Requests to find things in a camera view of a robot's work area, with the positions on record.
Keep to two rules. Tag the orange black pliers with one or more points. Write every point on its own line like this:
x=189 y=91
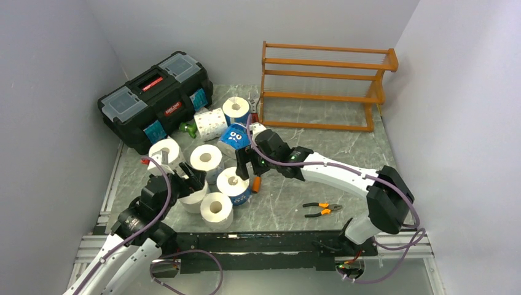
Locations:
x=326 y=208

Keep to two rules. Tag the blue monster-face wrapped roll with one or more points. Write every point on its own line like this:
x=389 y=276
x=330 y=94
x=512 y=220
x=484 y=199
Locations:
x=234 y=138

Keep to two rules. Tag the green small object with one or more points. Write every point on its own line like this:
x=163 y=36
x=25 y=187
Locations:
x=188 y=128

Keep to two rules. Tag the orange wooden shelf rack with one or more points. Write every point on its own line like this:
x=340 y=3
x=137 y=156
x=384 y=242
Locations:
x=326 y=74

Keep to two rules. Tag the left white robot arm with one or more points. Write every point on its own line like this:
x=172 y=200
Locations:
x=139 y=235

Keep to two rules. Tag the white roll with red print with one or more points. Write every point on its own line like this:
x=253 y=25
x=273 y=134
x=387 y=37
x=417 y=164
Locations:
x=208 y=158

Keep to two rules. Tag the white dotted wrapped roll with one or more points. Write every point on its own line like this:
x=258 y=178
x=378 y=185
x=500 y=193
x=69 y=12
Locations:
x=211 y=124

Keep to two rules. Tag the black plastic toolbox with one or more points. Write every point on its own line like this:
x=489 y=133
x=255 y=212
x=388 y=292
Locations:
x=151 y=106

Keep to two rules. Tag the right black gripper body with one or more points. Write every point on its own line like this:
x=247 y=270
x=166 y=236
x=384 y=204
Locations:
x=260 y=164

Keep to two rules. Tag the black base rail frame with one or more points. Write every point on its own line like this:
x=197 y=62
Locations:
x=320 y=250

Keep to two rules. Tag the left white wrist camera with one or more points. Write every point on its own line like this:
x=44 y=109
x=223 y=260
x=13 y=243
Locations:
x=160 y=156

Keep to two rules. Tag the red adjustable wrench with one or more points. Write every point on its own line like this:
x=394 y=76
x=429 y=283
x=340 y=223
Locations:
x=253 y=101

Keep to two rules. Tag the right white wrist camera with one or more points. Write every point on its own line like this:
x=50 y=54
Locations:
x=256 y=128

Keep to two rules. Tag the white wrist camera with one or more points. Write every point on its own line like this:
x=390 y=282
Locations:
x=160 y=156
x=256 y=128

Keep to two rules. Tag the black orange screwdriver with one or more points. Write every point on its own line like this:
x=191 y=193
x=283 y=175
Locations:
x=256 y=185

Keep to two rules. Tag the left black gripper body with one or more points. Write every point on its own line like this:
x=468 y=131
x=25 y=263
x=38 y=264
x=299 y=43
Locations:
x=181 y=187

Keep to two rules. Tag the blue paper roll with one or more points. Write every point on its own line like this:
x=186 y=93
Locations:
x=233 y=186

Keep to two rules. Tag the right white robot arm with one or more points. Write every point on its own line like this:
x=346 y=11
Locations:
x=388 y=198

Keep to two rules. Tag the blue wrapped roll upright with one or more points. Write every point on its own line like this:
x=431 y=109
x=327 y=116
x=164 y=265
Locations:
x=236 y=110

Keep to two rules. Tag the white paper towel roll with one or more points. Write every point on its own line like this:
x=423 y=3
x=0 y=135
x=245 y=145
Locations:
x=193 y=202
x=216 y=210
x=176 y=155

